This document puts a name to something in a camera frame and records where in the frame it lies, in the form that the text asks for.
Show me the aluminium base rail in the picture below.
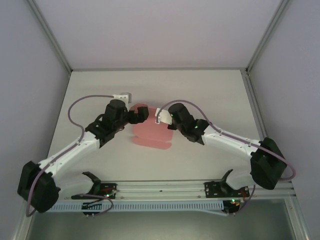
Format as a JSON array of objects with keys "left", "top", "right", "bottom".
[{"left": 99, "top": 181, "right": 295, "bottom": 200}]

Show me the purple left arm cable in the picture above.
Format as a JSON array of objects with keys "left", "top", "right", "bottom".
[{"left": 26, "top": 94, "right": 116, "bottom": 217}]

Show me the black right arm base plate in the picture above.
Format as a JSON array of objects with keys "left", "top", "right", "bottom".
[{"left": 204, "top": 181, "right": 250, "bottom": 199}]

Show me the aluminium back frame rail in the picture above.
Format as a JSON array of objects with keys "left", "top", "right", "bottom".
[{"left": 70, "top": 66, "right": 249, "bottom": 73}]

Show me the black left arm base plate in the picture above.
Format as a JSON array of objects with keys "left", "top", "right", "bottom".
[{"left": 98, "top": 183, "right": 118, "bottom": 200}]

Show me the aluminium side frame rail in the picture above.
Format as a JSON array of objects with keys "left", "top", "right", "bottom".
[{"left": 243, "top": 71, "right": 295, "bottom": 191}]

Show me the white slotted cable duct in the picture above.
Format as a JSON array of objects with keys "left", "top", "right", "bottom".
[{"left": 46, "top": 201, "right": 224, "bottom": 213}]

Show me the pink paper box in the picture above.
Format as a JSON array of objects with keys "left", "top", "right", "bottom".
[{"left": 129, "top": 102, "right": 175, "bottom": 151}]

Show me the aluminium frame post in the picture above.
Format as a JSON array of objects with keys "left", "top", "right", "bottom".
[
  {"left": 29, "top": 0, "right": 74, "bottom": 74},
  {"left": 245, "top": 0, "right": 293, "bottom": 74}
]

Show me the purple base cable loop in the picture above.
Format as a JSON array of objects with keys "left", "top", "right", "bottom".
[{"left": 71, "top": 193, "right": 115, "bottom": 217}]

